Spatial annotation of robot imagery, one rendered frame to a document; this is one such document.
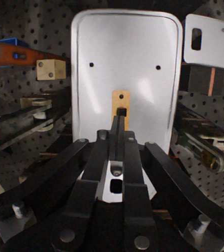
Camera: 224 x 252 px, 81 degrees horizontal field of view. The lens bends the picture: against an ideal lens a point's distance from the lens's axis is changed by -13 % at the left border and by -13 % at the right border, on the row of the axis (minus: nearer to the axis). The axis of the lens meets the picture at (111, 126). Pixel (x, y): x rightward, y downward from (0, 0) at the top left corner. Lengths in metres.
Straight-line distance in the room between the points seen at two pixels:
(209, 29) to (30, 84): 0.66
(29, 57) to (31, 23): 0.48
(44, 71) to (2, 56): 0.08
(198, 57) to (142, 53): 0.11
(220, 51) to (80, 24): 0.29
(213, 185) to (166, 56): 0.79
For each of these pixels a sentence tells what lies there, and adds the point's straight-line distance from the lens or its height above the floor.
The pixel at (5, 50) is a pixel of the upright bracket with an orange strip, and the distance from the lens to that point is 0.23.
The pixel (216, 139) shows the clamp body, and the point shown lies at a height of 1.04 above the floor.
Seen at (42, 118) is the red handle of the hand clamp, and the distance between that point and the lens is 0.28.
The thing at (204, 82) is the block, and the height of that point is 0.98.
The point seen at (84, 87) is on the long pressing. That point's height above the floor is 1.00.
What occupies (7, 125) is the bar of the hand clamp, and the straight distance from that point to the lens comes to 0.23.
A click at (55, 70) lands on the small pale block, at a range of 0.27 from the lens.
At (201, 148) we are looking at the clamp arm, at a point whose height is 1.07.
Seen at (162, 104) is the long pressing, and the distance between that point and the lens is 0.32.
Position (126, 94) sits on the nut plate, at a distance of 0.30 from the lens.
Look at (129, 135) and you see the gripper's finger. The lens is 0.17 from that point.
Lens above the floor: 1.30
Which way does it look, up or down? 70 degrees down
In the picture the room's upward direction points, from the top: 168 degrees counter-clockwise
